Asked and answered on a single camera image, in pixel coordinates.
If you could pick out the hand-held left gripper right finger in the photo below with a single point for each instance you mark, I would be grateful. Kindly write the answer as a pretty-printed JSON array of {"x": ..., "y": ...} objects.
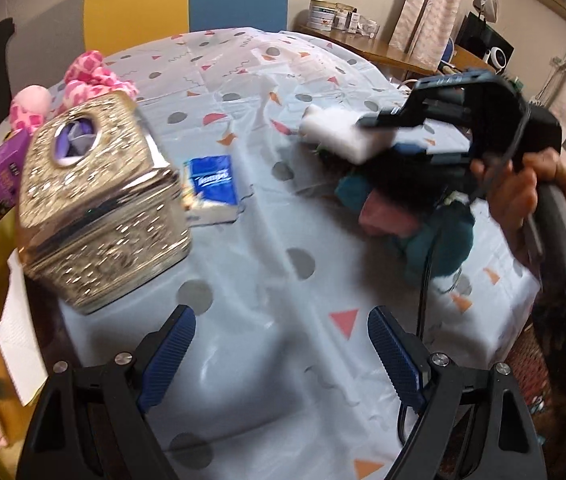
[{"x": 395, "y": 360}]

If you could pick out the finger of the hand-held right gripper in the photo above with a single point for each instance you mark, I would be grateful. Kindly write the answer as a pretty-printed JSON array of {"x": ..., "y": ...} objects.
[
  {"x": 428, "y": 180},
  {"x": 443, "y": 102}
]

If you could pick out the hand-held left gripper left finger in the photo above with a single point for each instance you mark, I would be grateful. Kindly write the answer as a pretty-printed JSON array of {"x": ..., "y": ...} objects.
[{"x": 170, "y": 355}]

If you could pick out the white sponge block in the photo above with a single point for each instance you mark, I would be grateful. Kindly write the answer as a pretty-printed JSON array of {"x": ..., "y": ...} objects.
[{"x": 335, "y": 132}]

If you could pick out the person's right hand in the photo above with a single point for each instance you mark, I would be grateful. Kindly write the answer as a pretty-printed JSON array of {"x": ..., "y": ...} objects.
[{"x": 510, "y": 195}]

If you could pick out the blue chair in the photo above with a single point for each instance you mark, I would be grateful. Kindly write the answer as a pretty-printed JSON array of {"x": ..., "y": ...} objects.
[{"x": 447, "y": 52}]

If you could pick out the pink folded cloth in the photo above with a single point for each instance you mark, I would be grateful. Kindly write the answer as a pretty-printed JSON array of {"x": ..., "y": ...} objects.
[{"x": 388, "y": 215}]

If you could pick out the teal and pink plush toy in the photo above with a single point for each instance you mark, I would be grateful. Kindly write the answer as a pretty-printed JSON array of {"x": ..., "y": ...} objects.
[{"x": 443, "y": 245}]

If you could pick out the white round device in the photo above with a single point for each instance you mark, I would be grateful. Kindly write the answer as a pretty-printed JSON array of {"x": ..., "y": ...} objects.
[{"x": 497, "y": 57}]

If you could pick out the wooden desk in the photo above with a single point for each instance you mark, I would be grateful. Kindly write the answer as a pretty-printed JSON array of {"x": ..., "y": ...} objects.
[{"x": 393, "y": 52}]

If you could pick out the pink patterned curtain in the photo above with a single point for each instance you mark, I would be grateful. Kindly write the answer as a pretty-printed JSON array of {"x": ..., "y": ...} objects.
[{"x": 430, "y": 10}]

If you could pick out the clear small boxes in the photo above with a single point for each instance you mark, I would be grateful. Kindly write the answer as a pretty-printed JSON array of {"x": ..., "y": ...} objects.
[{"x": 365, "y": 25}]

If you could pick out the printed plastic tablecloth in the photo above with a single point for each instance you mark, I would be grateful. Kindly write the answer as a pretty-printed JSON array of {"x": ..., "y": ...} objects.
[{"x": 273, "y": 270}]

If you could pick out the white paper sheet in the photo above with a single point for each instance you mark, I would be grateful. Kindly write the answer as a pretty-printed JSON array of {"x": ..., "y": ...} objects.
[{"x": 20, "y": 340}]

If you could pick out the ornate gold tissue box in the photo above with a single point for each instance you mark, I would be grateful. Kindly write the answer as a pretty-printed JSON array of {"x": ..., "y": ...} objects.
[{"x": 103, "y": 200}]

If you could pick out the blue tissue packet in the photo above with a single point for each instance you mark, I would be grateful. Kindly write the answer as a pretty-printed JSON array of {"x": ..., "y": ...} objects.
[{"x": 213, "y": 185}]

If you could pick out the pink spotted plush toy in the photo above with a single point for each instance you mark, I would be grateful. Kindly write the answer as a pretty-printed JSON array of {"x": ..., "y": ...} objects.
[{"x": 88, "y": 77}]

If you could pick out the yellow padded backrest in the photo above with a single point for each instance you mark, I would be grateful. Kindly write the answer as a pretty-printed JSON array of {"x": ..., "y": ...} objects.
[{"x": 138, "y": 7}]

